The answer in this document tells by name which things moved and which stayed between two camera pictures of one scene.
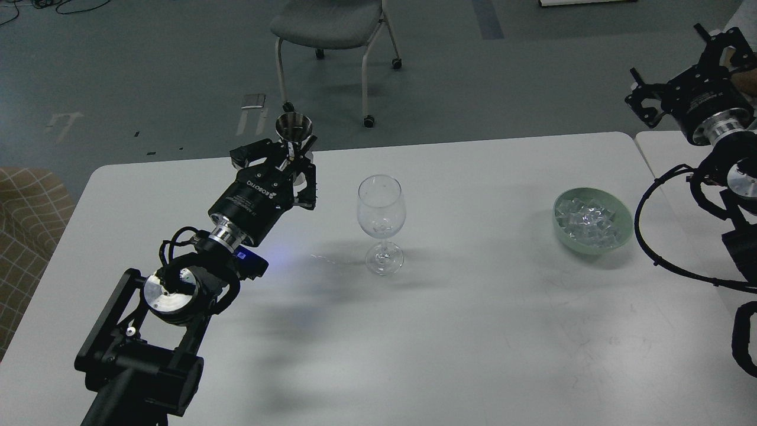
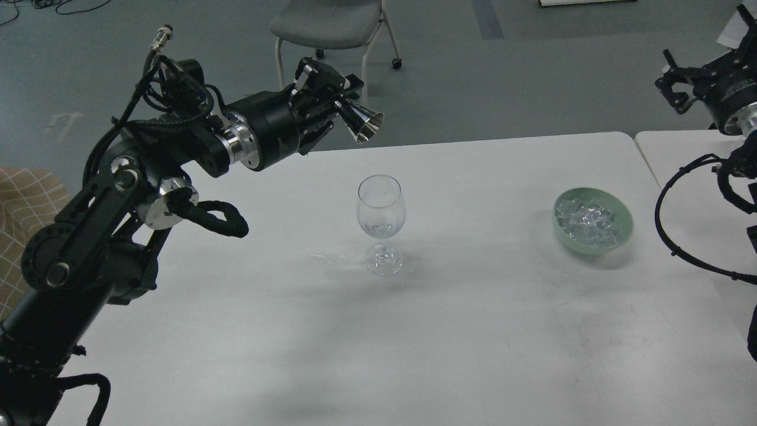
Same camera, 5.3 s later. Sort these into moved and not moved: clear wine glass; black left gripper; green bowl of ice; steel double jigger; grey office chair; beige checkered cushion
Moved: steel double jigger; black left gripper
Not moved: grey office chair; green bowl of ice; beige checkered cushion; clear wine glass
